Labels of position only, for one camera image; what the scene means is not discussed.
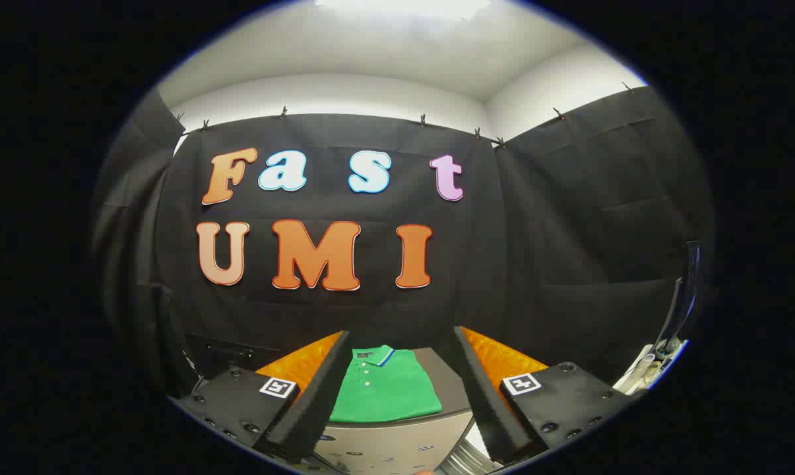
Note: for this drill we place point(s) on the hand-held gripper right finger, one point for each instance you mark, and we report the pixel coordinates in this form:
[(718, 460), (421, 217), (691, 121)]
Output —
[(489, 409)]

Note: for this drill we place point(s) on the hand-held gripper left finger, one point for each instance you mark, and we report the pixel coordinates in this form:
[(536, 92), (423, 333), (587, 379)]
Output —
[(318, 402)]

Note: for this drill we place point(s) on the green polo shirt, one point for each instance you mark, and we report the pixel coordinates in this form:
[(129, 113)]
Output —
[(387, 389)]

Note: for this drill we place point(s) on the grey cabinet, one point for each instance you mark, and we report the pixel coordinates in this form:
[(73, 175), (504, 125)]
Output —
[(397, 445)]

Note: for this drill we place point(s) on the black backdrop cloth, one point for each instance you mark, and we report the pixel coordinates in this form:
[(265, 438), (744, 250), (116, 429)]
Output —
[(536, 231)]

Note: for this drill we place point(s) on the dark curved object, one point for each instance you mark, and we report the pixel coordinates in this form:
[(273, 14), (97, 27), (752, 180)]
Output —
[(691, 277)]

